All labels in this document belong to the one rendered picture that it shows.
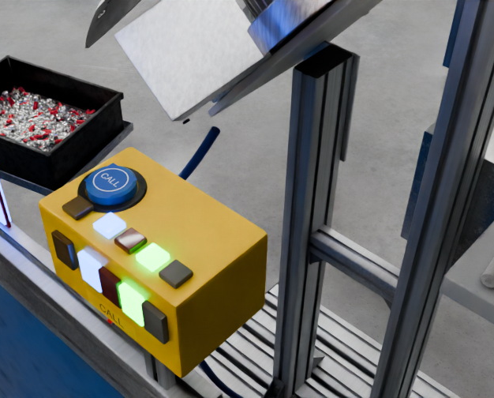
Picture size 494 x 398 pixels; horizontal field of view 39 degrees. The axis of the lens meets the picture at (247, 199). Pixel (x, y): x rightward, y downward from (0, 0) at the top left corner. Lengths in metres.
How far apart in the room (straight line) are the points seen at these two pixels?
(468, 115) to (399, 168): 1.44
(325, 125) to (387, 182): 1.19
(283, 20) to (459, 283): 0.35
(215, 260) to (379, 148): 1.90
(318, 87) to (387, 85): 1.70
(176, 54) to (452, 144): 0.36
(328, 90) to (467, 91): 0.24
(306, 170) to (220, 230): 0.58
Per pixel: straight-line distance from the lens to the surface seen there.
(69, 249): 0.56
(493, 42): 0.84
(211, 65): 0.88
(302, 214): 1.17
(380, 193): 2.21
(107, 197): 0.55
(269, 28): 0.83
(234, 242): 0.52
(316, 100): 1.02
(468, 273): 0.83
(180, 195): 0.56
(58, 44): 2.97
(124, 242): 0.52
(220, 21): 0.89
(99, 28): 1.06
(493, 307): 0.81
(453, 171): 0.94
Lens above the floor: 1.45
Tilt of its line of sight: 42 degrees down
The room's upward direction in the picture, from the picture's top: 1 degrees clockwise
